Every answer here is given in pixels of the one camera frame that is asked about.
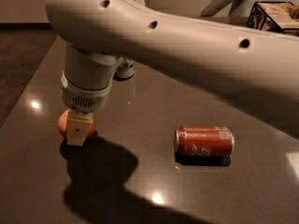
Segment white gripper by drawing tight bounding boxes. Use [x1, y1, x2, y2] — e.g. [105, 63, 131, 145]
[60, 72, 112, 147]

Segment red yellow apple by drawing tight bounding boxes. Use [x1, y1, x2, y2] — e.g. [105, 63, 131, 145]
[57, 109, 95, 139]

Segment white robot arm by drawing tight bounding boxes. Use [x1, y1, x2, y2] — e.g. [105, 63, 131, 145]
[46, 0, 299, 136]

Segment green white 7up can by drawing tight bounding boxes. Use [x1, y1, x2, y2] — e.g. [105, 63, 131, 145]
[115, 59, 135, 79]

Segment red soda can lying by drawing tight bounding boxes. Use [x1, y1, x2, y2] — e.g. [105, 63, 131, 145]
[174, 127, 235, 157]

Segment white packets in basket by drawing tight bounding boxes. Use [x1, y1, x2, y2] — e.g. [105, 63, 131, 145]
[258, 2, 299, 29]

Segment black wire basket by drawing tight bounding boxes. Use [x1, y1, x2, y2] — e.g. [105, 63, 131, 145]
[247, 1, 299, 36]

